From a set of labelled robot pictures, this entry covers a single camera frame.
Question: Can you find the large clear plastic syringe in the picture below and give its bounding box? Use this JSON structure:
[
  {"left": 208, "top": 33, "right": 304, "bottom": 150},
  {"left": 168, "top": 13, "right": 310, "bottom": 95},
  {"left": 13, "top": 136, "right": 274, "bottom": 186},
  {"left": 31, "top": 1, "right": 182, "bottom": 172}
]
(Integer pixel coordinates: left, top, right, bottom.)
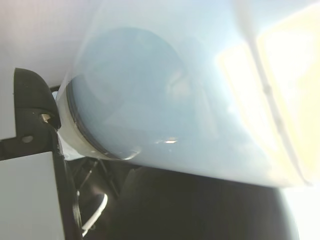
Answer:
[{"left": 56, "top": 0, "right": 313, "bottom": 188}]

